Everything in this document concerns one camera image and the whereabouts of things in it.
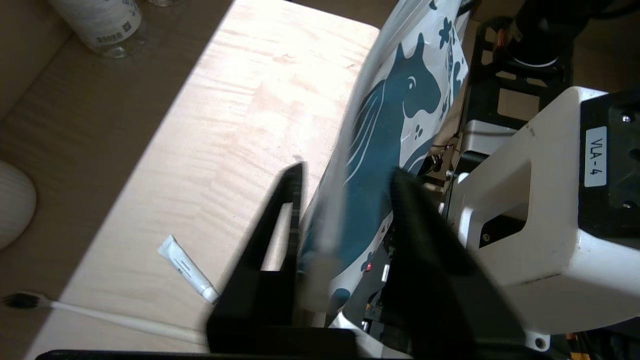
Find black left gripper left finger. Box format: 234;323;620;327
206;162;306;351

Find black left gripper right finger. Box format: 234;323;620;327
385;167;526;360

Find small white toothpaste tube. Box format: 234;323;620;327
157;234;221;304

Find white toothbrush black bristles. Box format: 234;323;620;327
2;291;208;346

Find blue horse print pouch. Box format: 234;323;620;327
297;0;471;326

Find white ribbed mug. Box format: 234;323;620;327
0;160;37;251

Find brown shelf unit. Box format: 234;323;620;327
0;0;236;360

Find white right camera bracket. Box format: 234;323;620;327
445;86;640;346

